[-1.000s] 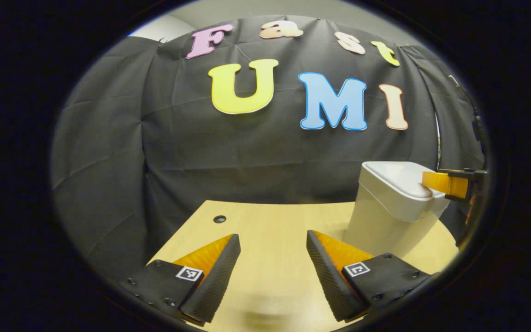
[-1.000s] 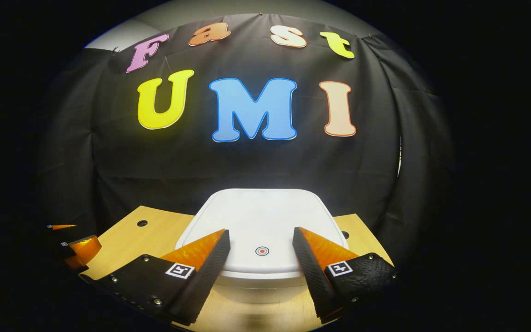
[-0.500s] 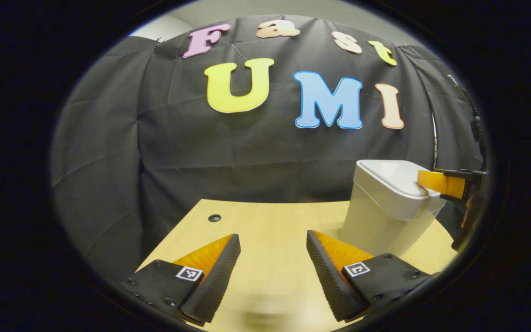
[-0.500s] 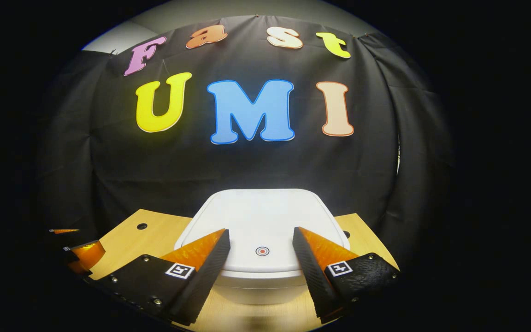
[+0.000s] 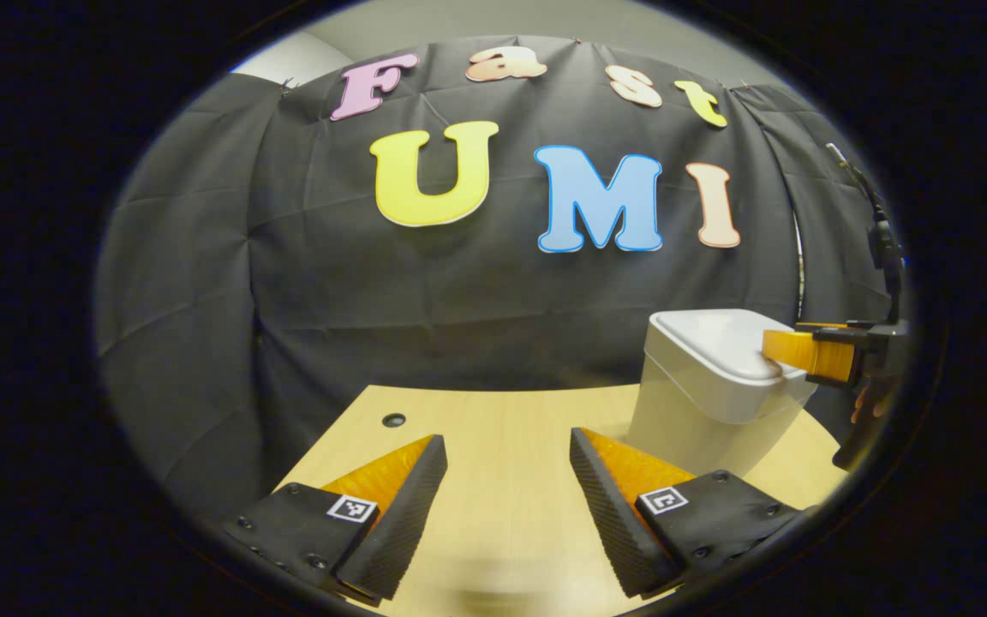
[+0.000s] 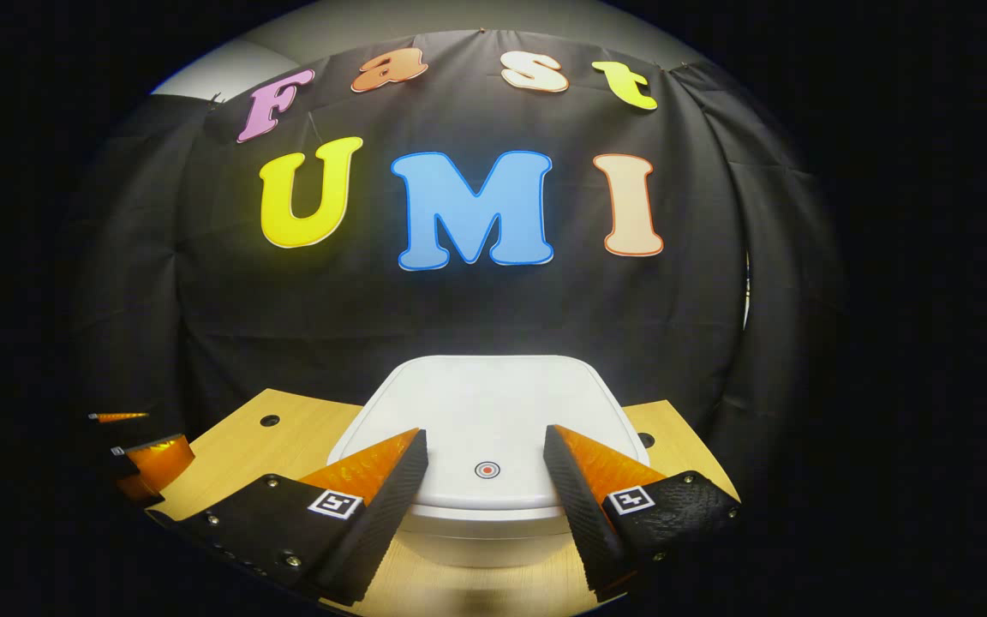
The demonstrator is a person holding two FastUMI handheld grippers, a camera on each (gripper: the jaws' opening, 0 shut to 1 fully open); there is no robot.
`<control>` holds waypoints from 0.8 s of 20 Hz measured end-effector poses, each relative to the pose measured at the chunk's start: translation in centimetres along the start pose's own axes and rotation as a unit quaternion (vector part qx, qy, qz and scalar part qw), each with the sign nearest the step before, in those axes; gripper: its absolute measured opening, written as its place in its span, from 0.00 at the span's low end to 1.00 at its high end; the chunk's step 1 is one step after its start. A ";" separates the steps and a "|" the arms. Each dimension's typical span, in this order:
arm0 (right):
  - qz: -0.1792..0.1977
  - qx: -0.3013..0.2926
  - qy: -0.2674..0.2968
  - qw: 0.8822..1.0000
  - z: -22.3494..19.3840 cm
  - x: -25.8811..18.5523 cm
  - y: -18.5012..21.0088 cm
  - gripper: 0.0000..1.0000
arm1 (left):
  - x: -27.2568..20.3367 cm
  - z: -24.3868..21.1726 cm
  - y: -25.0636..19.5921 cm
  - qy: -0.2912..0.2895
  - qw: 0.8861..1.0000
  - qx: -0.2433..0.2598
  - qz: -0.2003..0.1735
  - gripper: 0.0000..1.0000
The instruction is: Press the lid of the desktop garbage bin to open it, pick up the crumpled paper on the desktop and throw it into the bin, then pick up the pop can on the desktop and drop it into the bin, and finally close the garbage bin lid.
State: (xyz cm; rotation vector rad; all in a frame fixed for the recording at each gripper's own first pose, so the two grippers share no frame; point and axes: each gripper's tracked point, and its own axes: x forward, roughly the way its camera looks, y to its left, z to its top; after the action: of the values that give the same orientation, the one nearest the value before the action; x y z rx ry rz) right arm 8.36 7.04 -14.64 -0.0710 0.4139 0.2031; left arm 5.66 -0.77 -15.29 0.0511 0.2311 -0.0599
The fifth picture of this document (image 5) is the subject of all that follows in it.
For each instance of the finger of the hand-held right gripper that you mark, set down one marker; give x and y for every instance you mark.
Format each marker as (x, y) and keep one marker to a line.
(806, 353)
(823, 326)

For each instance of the wooden desktop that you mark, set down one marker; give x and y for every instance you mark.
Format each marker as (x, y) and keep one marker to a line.
(502, 480)

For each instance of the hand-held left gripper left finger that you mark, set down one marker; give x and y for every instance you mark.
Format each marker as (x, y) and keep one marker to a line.
(403, 523)

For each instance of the white desktop garbage bin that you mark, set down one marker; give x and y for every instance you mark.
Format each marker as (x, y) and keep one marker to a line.
(699, 394)

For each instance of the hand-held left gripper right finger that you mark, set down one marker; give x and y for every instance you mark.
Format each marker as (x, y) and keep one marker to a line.
(618, 531)

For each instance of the black backdrop cloth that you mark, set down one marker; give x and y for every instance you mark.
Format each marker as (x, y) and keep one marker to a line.
(331, 300)

